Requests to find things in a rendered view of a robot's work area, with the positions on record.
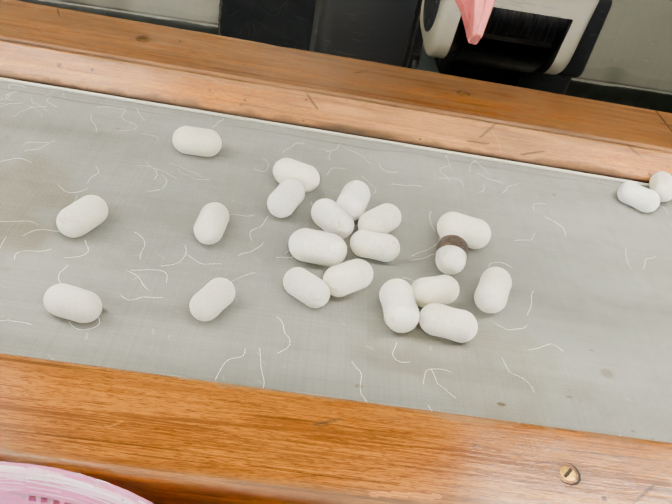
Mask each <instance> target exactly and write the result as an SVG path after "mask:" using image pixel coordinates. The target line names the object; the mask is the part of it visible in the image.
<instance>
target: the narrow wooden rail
mask: <svg viewBox="0 0 672 504"><path fill-rule="evenodd" d="M0 462H13V463H24V464H33V465H39V466H46V467H52V468H58V469H62V470H66V471H71V472H75V473H79V474H83V475H86V476H89V477H92V478H96V479H99V480H102V481H105V482H108V483H110V484H113V485H115V486H118V487H120V488H123V489H125V490H128V491H130V492H132V493H134V494H136V495H138V496H140V497H142V498H144V499H146V500H148V501H150V502H152V503H154V504H672V443H670V442H662V441H655V440H647V439H640V438H633V437H625V436H618V435H610V434H603V433H595V432H588V431H580V430H573V429H565V428H558V427H550V426H543V425H535V424H528V423H520V422H513V421H505V420H498V419H491V418H483V417H476V416H468V415H461V414H453V413H446V412H438V411H431V410H423V409H416V408H408V407H401V406H393V405H386V404H378V403H371V402H364V401H356V400H349V399H341V398H334V397H326V396H319V395H311V394H304V393H296V392H289V391H281V390H274V389H266V388H259V387H251V386H244V385H236V384H229V383H222V382H214V381H207V380H199V379H192V378H184V377H177V376H169V375H162V374H154V373H147V372H139V371H132V370H124V369H117V368H109V367H102V366H94V365H87V364H80V363H72V362H65V361H57V360H50V359H42V358H35V357H27V356H20V355H12V354H5V353H0Z"/></svg>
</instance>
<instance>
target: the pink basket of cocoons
mask: <svg viewBox="0 0 672 504"><path fill-rule="evenodd" d="M31 496H36V497H31ZM43 498H48V499H43ZM55 500H58V501H55ZM59 501H60V502H59ZM68 503H71V504H154V503H152V502H150V501H148V500H146V499H144V498H142V497H140V496H138V495H136V494H134V493H132V492H130V491H128V490H125V489H123V488H120V487H118V486H115V485H113V484H110V483H108V482H105V481H102V480H99V479H96V478H92V477H89V476H86V475H83V474H79V473H75V472H71V471H66V470H62V469H58V468H52V467H46V466H39V465H33V464H24V463H13V462H0V504H68Z"/></svg>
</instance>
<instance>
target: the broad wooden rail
mask: <svg viewBox="0 0 672 504"><path fill-rule="evenodd" d="M0 77H1V78H7V79H13V80H19V81H25V82H32V83H38V84H44V85H50V86H56V87H62V88H68V89H74V90H80V91H87V92H93V93H99V94H105V95H111V96H117V97H123V98H129V99H135V100H142V101H148V102H154V103H160V104H166V105H172V106H178V107H184V108H190V109H197V110H203V111H209V112H215V113H221V114H227V115H233V116H239V117H245V118H252V119H258V120H264V121H270V122H276V123H282V124H288V125H294V126H300V127H307V128H313V129H319V130H325V131H331V132H337V133H343V134H349V135H355V136H362V137H368V138H374V139H380V140H386V141H392V142H398V143H404V144H410V145H417V146H423V147H429V148H435V149H441V150H447V151H453V152H459V153H465V154H472V155H478V156H484V157H490V158H496V159H502V160H508V161H514V162H520V163H527V164H533V165H539V166H545V167H551V168H557V169H563V170H569V171H575V172H582V173H588V174H594V175H600V176H606V177H612V178H618V179H624V180H630V181H637V182H643V183H649V181H650V178H651V177H652V176H653V175H654V174H655V173H657V172H667V173H669V174H670V175H671V176H672V113H667V112H661V111H656V110H650V109H644V108H638V107H632V106H627V105H621V104H615V103H609V102H603V101H598V100H592V99H586V98H580V97H574V96H568V95H563V94H557V93H551V92H545V91H539V90H534V89H528V88H522V87H516V86H510V85H505V84H499V83H493V82H487V81H481V80H475V79H470V78H464V77H458V76H452V75H446V74H441V73H435V72H429V71H423V70H417V69H412V68H406V67H400V66H394V65H388V64H382V63H377V62H371V61H365V60H359V59H353V58H348V57H342V56H336V55H330V54H324V53H319V52H313V51H307V50H301V49H295V48H288V47H280V46H275V45H270V44H266V43H260V42H255V41H249V40H243V39H237V38H231V37H226V36H220V35H214V34H208V33H202V32H197V31H191V30H185V29H179V28H173V27H168V26H162V25H156V24H150V23H144V22H139V21H133V20H127V19H121V18H115V17H110V16H104V15H98V14H92V13H86V12H80V11H75V10H69V9H63V8H57V7H51V6H46V5H40V4H34V3H28V2H22V1H17V0H0Z"/></svg>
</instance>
